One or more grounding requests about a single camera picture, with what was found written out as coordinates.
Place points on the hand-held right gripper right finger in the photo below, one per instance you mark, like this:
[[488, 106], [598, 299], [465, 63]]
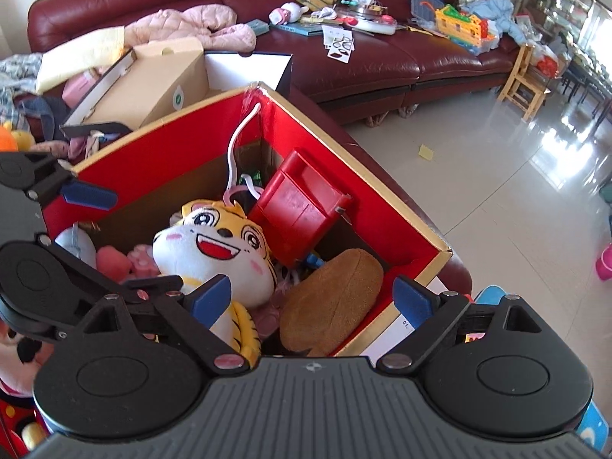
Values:
[[413, 299]]

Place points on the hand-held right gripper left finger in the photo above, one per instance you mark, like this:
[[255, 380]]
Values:
[[213, 299]]

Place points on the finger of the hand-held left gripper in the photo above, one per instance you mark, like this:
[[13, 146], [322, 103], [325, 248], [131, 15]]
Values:
[[160, 286], [91, 196]]

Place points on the yellow tiger plush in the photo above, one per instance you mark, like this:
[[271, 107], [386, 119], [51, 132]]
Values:
[[215, 248]]

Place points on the red cardboard box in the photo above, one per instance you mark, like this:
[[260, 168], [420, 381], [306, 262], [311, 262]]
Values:
[[158, 153]]

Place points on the brown plush toy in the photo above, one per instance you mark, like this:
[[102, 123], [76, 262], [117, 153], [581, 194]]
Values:
[[330, 301]]

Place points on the red plastic toy ramp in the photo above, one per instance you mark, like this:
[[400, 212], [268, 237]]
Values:
[[296, 205]]

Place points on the white instruction sheet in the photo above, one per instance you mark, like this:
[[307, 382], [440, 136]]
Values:
[[394, 332]]

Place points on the pink plush toy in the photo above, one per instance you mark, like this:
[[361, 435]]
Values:
[[112, 263]]

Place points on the orange plush toy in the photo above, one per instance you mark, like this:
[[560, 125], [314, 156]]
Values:
[[12, 138]]

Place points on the blue denim clothes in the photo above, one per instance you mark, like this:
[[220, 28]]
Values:
[[43, 114]]

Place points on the tan cardboard box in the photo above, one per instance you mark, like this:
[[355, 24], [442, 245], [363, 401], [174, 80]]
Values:
[[158, 86]]

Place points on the mouse plush in red dress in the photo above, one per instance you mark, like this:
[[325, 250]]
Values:
[[14, 358]]

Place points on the grey patterned cloth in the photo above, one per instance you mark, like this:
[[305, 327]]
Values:
[[14, 71]]

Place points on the yellow paper scrap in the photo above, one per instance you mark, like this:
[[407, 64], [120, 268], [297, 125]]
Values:
[[425, 152]]

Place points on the pink plastic bucket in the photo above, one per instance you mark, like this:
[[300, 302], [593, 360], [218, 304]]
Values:
[[605, 263]]

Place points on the white navy paper bag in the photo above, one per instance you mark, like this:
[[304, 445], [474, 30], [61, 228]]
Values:
[[244, 71]]

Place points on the pink padded jacket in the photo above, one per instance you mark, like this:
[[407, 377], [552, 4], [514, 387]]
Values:
[[191, 21]]

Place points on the teal book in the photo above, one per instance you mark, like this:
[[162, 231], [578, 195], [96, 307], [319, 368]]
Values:
[[258, 26]]

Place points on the dark red leather sofa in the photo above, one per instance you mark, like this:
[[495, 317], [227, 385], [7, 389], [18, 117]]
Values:
[[382, 62]]

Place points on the small wooden chair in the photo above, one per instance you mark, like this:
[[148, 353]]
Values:
[[523, 86]]

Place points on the white sticker sheet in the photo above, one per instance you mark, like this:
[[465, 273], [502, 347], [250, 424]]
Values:
[[339, 43]]

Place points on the white pink small toy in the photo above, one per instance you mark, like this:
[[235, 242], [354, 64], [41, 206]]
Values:
[[287, 13]]

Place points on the white round toy tray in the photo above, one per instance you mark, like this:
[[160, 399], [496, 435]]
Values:
[[373, 24]]

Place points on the dark dining table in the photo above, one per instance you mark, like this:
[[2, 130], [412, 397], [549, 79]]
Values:
[[588, 76]]

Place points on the clear plastic organizer case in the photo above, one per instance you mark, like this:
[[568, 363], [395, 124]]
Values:
[[425, 2]]

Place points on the light blue cloth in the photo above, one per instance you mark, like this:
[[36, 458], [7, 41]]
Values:
[[497, 12]]

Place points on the glass display cabinet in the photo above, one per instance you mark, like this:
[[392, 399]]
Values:
[[573, 5]]

